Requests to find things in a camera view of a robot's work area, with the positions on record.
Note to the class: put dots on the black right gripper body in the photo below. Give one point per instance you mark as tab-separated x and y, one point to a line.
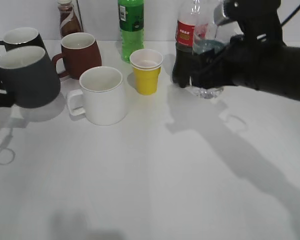
211	75

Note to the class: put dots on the clear water bottle green label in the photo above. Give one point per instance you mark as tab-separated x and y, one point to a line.
206	44

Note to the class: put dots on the dark grey ceramic mug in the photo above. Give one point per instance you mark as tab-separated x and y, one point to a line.
29	74

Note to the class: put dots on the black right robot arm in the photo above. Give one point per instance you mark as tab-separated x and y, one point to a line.
234	43

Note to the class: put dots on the black ceramic mug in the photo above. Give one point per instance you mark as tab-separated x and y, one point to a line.
22	37

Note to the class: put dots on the brown red ceramic mug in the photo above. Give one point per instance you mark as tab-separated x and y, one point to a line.
79	52

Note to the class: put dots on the white ceramic mug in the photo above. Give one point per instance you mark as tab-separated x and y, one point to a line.
101	97

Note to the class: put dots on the cola bottle red label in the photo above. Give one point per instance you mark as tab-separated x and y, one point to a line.
188	15

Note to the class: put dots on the yellow paper cup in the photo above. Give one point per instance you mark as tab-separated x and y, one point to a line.
146	64

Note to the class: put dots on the brown coffee drink bottle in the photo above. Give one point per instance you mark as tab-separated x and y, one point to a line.
69	22

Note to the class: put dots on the green soda bottle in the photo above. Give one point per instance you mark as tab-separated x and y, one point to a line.
131	23

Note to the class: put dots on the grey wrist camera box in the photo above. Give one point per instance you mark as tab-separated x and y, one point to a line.
222	13

